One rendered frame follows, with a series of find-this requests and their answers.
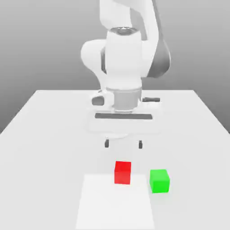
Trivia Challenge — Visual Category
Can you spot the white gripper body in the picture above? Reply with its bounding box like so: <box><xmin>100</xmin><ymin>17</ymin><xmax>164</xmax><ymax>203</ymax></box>
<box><xmin>87</xmin><ymin>111</ymin><xmax>162</xmax><ymax>140</ymax></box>

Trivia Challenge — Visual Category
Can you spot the small red cube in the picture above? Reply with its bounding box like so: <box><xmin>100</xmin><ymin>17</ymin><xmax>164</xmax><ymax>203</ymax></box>
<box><xmin>114</xmin><ymin>160</ymin><xmax>132</xmax><ymax>185</ymax></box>

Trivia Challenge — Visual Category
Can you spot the small green cube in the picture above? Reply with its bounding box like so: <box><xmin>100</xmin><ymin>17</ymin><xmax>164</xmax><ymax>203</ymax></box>
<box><xmin>149</xmin><ymin>168</ymin><xmax>171</xmax><ymax>194</ymax></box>

